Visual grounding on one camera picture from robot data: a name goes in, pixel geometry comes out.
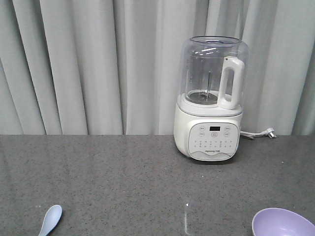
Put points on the light blue spoon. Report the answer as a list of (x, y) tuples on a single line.
[(51, 219)]

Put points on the purple bowl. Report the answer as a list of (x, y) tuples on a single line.
[(281, 222)]

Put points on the white blender with clear jar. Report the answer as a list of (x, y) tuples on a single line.
[(209, 106)]

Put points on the grey-white curtain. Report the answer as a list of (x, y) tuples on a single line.
[(110, 66)]

